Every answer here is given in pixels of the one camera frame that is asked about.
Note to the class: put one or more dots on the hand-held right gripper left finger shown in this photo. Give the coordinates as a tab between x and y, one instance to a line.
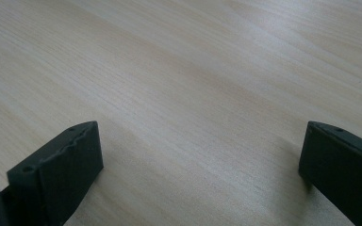
66	163

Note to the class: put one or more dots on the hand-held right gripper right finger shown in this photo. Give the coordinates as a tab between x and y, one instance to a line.
342	169

